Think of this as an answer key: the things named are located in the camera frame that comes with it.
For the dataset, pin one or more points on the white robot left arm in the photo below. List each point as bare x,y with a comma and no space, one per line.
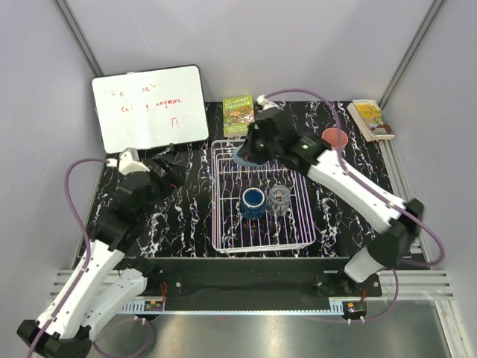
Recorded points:
68,327

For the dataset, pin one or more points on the green treehouse book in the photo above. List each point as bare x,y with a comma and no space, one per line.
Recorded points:
238,113

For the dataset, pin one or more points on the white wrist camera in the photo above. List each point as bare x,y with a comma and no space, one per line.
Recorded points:
264,103
128,162

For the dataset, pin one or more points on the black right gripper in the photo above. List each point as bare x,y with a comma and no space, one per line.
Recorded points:
247,151

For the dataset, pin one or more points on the yellow paperback book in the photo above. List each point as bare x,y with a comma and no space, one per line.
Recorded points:
370,120

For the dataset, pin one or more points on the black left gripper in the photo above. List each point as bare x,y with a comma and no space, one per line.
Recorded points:
175,174

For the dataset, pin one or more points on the lavender plastic cup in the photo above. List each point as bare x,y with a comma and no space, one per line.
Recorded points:
339,149

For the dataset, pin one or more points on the clear glass cup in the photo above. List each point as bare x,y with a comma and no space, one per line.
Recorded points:
278,200

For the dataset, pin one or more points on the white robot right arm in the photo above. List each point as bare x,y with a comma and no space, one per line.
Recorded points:
394,220

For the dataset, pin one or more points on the pink plastic cup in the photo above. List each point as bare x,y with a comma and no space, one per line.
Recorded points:
334,137

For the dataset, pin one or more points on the dark blue ceramic mug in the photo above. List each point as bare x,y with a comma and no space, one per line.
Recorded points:
252,203

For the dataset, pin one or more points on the white whiteboard with black frame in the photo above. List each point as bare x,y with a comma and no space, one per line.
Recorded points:
150,109

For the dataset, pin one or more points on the black marble pattern mat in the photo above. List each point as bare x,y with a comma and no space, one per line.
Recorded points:
181,225

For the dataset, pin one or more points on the light blue plastic cup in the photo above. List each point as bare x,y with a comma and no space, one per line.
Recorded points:
240,161

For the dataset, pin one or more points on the white slotted cable duct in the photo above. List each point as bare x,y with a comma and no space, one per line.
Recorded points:
143,307

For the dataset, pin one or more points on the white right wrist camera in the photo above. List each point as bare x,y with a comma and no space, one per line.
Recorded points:
264,103

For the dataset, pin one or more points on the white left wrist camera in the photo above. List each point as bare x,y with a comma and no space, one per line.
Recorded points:
128,162

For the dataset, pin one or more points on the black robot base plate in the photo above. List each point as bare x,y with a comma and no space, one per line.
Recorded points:
254,284

